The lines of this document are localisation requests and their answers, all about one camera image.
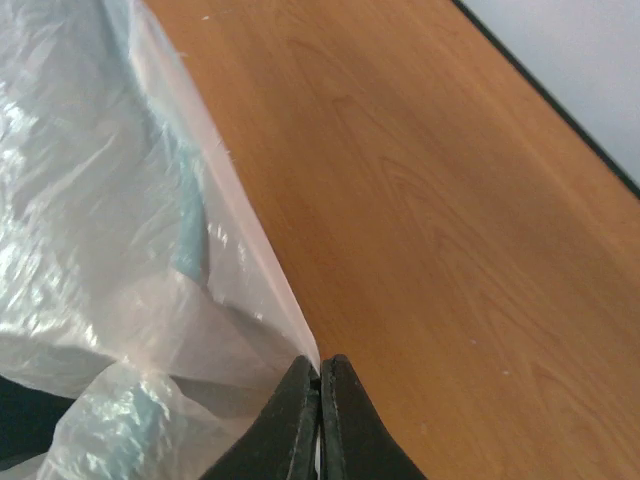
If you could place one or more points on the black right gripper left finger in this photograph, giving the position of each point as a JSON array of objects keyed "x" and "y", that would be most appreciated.
[{"x": 281, "y": 442}]

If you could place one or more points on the teal plastic trash bin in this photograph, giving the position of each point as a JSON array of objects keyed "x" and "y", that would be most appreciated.
[{"x": 190, "y": 254}]

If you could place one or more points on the translucent pink plastic trash bag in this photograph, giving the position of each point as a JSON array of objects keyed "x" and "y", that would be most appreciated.
[{"x": 117, "y": 366}]

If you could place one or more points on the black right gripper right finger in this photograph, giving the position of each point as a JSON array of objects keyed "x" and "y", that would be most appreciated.
[{"x": 355, "y": 444}]

